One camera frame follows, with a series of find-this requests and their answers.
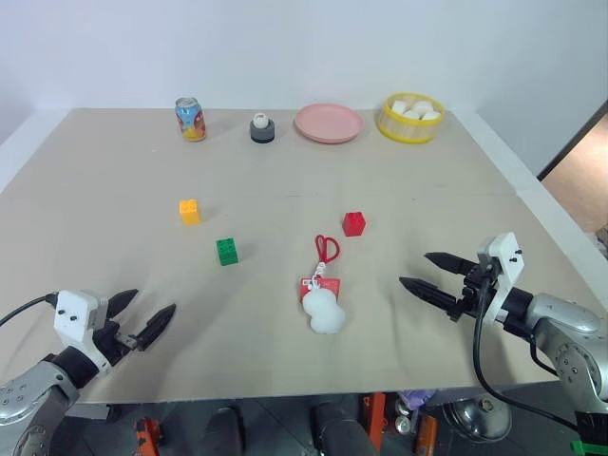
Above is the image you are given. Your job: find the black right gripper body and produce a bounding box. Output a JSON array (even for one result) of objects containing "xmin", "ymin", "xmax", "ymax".
[{"xmin": 446, "ymin": 262, "xmax": 499, "ymax": 324}]

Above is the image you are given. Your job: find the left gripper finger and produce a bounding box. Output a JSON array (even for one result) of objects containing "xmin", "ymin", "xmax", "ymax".
[
  {"xmin": 105, "ymin": 288, "xmax": 140, "ymax": 325},
  {"xmin": 136, "ymin": 303, "xmax": 178, "ymax": 352}
]

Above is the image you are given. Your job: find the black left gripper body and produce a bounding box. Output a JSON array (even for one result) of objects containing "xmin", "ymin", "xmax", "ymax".
[{"xmin": 91, "ymin": 299, "xmax": 148, "ymax": 368}]

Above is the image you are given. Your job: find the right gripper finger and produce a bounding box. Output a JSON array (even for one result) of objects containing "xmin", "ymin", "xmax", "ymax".
[
  {"xmin": 398, "ymin": 276, "xmax": 460, "ymax": 316},
  {"xmin": 423, "ymin": 251, "xmax": 479, "ymax": 276}
]

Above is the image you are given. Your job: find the green toy brick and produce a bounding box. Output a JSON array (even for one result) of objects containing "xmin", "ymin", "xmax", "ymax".
[{"xmin": 215, "ymin": 236, "xmax": 240, "ymax": 268}]

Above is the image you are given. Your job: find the yellow toy brick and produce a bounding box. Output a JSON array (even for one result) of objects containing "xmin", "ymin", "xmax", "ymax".
[{"xmin": 179, "ymin": 198, "xmax": 202, "ymax": 227}]

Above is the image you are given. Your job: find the red paper tag card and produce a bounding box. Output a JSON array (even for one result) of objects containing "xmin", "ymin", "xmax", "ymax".
[{"xmin": 298, "ymin": 276, "xmax": 343, "ymax": 303}]

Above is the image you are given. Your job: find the red toy brick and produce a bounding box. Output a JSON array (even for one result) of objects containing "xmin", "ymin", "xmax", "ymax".
[{"xmin": 341, "ymin": 211, "xmax": 368, "ymax": 238}]

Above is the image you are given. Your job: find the orange clamp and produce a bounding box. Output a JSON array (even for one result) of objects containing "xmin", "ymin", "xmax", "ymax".
[{"xmin": 133, "ymin": 416, "xmax": 167, "ymax": 456}]

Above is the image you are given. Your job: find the purple crumpled bag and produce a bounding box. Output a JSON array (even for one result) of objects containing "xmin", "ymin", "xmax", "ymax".
[{"xmin": 397, "ymin": 389, "xmax": 436, "ymax": 412}]

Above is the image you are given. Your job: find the silver metal dome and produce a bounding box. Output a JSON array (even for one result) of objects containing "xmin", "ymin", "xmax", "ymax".
[{"xmin": 441, "ymin": 397, "xmax": 512, "ymax": 441}]

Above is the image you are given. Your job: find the dark rounded shape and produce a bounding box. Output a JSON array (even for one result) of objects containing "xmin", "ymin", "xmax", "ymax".
[
  {"xmin": 310, "ymin": 402, "xmax": 368, "ymax": 456},
  {"xmin": 203, "ymin": 407, "xmax": 246, "ymax": 456}
]

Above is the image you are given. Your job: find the yellow rimmed wooden basket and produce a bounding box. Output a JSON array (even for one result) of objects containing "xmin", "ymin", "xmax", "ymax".
[{"xmin": 377, "ymin": 91, "xmax": 447, "ymax": 144}]

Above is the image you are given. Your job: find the orange black tool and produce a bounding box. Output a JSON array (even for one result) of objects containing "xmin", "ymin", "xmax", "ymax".
[{"xmin": 416, "ymin": 415, "xmax": 439, "ymax": 456}]

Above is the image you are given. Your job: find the pink plastic plate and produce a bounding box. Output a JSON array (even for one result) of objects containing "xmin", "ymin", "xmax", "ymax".
[{"xmin": 293, "ymin": 103, "xmax": 366, "ymax": 145}]

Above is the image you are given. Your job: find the green plastic part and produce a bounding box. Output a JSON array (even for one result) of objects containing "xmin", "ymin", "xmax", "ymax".
[{"xmin": 569, "ymin": 439, "xmax": 608, "ymax": 456}]

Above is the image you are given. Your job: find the blue peach drink can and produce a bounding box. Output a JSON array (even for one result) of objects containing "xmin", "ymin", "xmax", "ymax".
[{"xmin": 174, "ymin": 96, "xmax": 208, "ymax": 143}]

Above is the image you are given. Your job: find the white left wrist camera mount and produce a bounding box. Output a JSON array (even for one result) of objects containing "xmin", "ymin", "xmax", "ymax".
[{"xmin": 53, "ymin": 289, "xmax": 115, "ymax": 376}]

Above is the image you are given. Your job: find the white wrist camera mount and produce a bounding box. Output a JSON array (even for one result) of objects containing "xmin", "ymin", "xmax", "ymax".
[
  {"xmin": 477, "ymin": 232, "xmax": 524, "ymax": 324},
  {"xmin": 53, "ymin": 289, "xmax": 115, "ymax": 376}
]

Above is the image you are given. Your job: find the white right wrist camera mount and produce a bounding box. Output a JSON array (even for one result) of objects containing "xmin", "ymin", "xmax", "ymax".
[{"xmin": 477, "ymin": 232, "xmax": 524, "ymax": 324}]

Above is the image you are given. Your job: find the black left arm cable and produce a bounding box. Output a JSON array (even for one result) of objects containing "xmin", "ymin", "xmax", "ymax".
[{"xmin": 0, "ymin": 293, "xmax": 59, "ymax": 328}]

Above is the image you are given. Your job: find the white plush keychain red loop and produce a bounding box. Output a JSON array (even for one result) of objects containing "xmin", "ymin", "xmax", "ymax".
[{"xmin": 303, "ymin": 234, "xmax": 346, "ymax": 335}]

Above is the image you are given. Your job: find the orange upright post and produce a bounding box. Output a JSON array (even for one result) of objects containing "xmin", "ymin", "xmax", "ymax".
[{"xmin": 362, "ymin": 392, "xmax": 387, "ymax": 452}]

